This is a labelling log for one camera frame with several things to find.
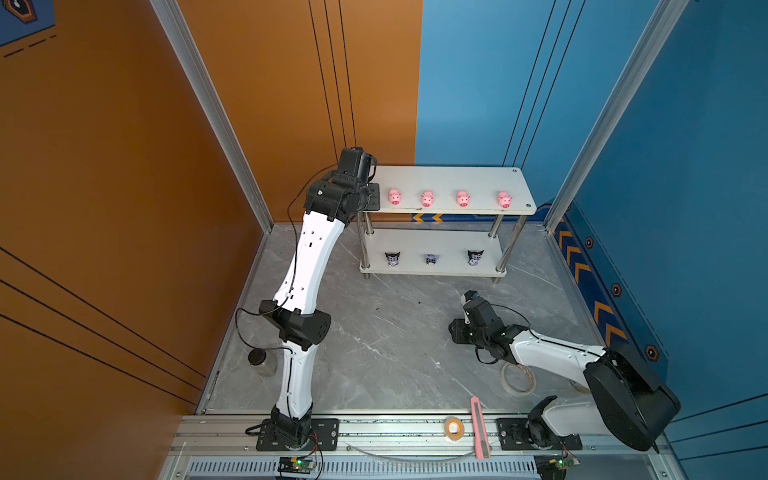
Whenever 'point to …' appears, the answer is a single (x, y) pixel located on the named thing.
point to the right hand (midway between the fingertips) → (450, 328)
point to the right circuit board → (554, 466)
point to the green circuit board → (295, 465)
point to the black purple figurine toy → (474, 257)
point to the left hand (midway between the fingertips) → (369, 191)
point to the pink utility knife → (480, 436)
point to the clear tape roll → (517, 379)
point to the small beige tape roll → (454, 428)
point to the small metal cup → (263, 361)
